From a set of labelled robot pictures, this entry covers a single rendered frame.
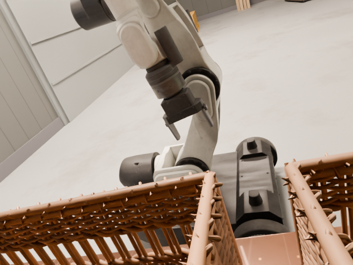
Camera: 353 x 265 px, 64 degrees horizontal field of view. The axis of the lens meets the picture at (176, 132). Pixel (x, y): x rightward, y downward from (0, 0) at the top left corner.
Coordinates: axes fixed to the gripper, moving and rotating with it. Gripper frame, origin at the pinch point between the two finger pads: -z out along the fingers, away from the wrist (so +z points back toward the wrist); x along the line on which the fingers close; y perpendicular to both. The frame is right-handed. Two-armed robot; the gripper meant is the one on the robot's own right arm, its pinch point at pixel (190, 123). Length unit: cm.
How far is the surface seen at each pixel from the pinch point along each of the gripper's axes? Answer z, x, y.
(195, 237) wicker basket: 15, 17, -59
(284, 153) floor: -60, 16, 63
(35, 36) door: 79, -174, 207
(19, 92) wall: 38, -189, 155
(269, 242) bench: -3.2, 16.9, -44.0
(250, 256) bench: -2.7, 14.4, -46.0
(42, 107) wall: 16, -193, 172
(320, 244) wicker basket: 12, 24, -59
